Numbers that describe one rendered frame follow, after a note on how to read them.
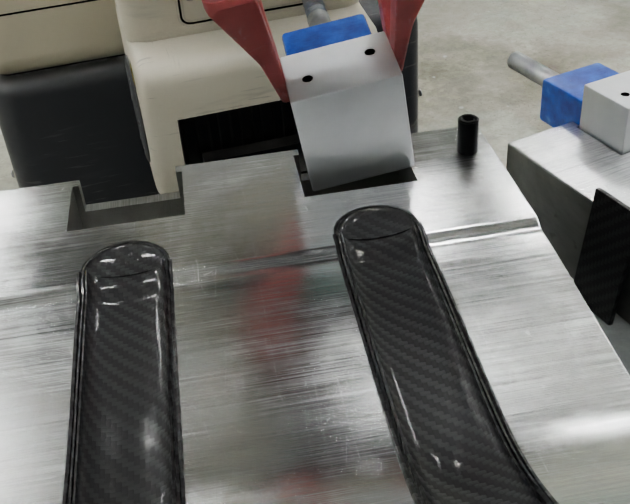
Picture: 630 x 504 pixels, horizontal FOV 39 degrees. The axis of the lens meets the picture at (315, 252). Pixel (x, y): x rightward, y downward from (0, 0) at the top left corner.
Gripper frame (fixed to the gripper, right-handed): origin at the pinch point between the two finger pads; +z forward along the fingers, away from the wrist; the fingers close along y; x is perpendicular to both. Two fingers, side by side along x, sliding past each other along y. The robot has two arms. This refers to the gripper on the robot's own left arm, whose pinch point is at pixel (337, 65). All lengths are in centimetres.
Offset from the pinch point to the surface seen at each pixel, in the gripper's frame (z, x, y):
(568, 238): 12.7, -2.5, 10.2
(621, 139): 9.8, 0.9, 14.4
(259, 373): 2.3, -14.3, -6.1
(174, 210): 5.6, -0.3, -9.5
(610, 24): 140, 190, 99
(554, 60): 133, 171, 75
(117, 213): 4.9, -0.3, -12.2
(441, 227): 4.0, -7.8, 2.4
